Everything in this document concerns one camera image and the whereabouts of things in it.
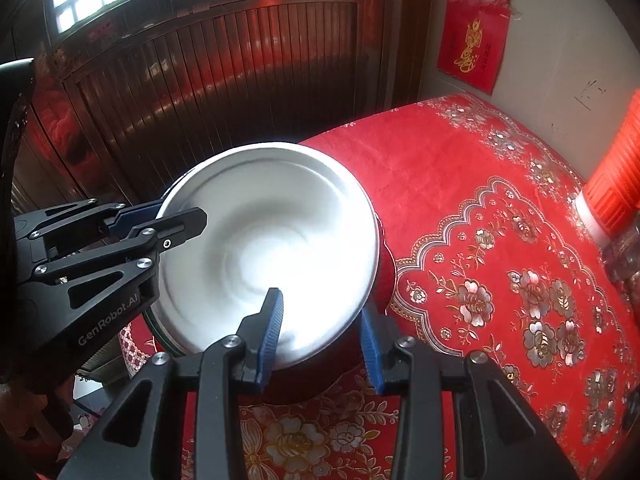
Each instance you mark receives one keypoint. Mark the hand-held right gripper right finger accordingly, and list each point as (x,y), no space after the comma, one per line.
(372,355)

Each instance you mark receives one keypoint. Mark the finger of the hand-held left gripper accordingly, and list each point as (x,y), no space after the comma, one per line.
(135,217)
(170,230)

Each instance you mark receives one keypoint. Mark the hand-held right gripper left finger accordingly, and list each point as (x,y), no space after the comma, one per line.
(270,335)

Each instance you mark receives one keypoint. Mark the dark green plastic bowl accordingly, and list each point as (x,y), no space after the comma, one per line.
(157,332)

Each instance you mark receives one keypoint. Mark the red glass plate with label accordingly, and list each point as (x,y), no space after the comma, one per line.
(387,280)

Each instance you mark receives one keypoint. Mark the large white bowl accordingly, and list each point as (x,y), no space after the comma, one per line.
(280,240)

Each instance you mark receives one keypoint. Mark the wooden door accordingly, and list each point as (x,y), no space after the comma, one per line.
(200,85)

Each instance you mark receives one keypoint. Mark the red floral tablecloth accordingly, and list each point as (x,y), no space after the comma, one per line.
(475,185)

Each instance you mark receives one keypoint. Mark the orange ribbed thermos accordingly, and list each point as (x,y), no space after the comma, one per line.
(615,185)

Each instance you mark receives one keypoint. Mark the red poster gold character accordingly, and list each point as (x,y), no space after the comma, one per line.
(472,45)

